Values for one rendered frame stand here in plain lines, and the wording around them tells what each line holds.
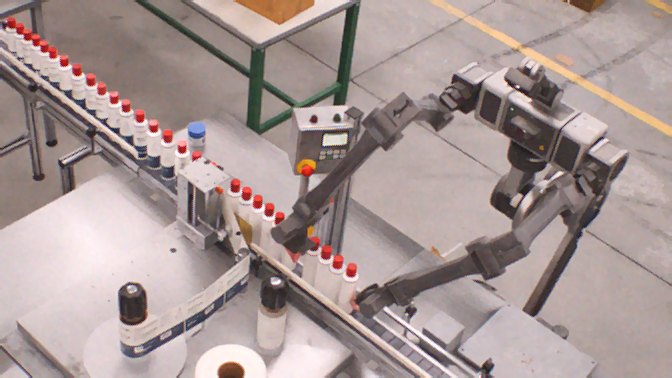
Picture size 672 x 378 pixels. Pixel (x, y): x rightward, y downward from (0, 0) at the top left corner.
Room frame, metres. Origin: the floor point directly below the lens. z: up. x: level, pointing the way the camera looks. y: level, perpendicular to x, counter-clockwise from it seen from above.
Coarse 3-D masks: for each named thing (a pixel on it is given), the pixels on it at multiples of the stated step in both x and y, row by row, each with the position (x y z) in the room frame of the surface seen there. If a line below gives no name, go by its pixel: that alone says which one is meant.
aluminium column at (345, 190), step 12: (360, 120) 2.22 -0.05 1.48; (360, 132) 2.23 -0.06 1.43; (348, 180) 2.21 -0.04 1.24; (336, 192) 2.21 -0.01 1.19; (348, 192) 2.22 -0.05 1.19; (348, 204) 2.22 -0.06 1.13; (336, 216) 2.20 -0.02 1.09; (336, 228) 2.19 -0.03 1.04; (336, 240) 2.19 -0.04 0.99; (336, 252) 2.21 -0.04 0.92
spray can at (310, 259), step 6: (318, 240) 2.09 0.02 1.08; (318, 246) 2.08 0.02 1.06; (312, 252) 2.07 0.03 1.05; (318, 252) 2.07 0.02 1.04; (306, 258) 2.07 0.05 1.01; (312, 258) 2.06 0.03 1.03; (306, 264) 2.07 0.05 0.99; (312, 264) 2.06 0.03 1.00; (306, 270) 2.06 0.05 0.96; (312, 270) 2.06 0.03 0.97; (306, 276) 2.06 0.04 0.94; (312, 276) 2.06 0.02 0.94; (312, 282) 2.06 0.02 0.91
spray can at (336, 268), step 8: (336, 256) 2.03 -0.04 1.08; (336, 264) 2.01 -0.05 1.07; (328, 272) 2.02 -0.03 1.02; (336, 272) 2.00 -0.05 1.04; (328, 280) 2.01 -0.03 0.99; (336, 280) 2.00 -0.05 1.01; (328, 288) 2.00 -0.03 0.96; (336, 288) 2.00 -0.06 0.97; (328, 296) 2.00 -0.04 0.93; (336, 296) 2.00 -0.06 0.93; (336, 304) 2.01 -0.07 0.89
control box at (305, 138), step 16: (304, 112) 2.22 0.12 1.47; (320, 112) 2.23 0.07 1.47; (336, 112) 2.24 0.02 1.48; (304, 128) 2.15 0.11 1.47; (320, 128) 2.16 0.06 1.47; (336, 128) 2.17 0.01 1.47; (352, 128) 2.19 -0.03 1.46; (304, 144) 2.14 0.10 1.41; (320, 144) 2.16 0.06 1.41; (304, 160) 2.15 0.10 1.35; (320, 160) 2.16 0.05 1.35; (336, 160) 2.18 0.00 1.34
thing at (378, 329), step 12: (144, 168) 2.52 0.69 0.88; (252, 252) 2.19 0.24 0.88; (300, 264) 2.16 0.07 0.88; (300, 276) 2.11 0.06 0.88; (300, 288) 2.06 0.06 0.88; (348, 324) 1.94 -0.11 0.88; (372, 324) 1.95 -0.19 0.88; (384, 336) 1.91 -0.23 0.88; (396, 336) 1.92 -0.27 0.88; (396, 348) 1.87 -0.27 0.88; (408, 348) 1.87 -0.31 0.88; (396, 360) 1.82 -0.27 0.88; (420, 360) 1.83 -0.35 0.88; (432, 372) 1.79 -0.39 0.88; (444, 372) 1.80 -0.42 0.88
